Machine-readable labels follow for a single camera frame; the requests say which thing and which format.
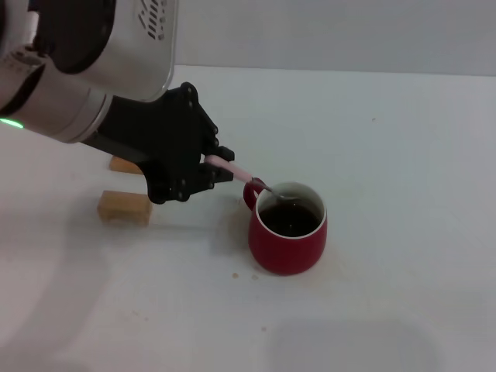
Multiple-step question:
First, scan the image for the dark coffee liquid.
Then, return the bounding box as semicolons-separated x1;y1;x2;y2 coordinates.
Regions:
258;201;323;238

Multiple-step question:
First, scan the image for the orange stained wooden block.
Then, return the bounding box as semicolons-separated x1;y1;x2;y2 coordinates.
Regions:
108;155;145;176

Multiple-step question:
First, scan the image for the pink handled metal spoon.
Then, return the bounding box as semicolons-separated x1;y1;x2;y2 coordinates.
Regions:
205;154;300;202

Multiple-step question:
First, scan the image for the silver black wrist camera housing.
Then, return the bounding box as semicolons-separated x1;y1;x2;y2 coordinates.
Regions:
27;0;180;103

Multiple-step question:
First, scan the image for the red ceramic cup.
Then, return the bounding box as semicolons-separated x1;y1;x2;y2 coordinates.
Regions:
243;181;329;277

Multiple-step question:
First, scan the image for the pale notched wooden block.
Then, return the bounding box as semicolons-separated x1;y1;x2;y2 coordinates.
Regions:
97;189;152;226

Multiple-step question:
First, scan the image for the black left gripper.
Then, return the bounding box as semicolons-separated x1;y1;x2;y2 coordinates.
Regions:
81;81;236;205

